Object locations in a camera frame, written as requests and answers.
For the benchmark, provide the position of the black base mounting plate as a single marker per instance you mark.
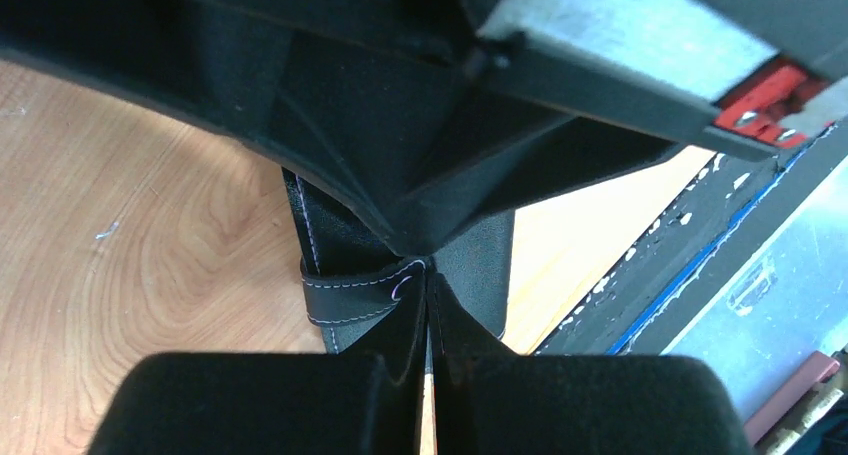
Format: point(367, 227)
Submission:
point(705, 236)

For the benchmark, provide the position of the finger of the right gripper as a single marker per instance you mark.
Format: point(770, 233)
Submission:
point(379, 103)

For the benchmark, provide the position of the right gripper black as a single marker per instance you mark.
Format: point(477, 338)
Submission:
point(745, 77)

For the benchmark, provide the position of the black leather card holder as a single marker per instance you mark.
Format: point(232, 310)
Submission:
point(351, 280)

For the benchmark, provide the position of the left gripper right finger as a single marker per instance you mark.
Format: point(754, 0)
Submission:
point(491, 400)

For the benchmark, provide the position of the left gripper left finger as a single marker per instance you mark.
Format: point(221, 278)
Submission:
point(364, 400)

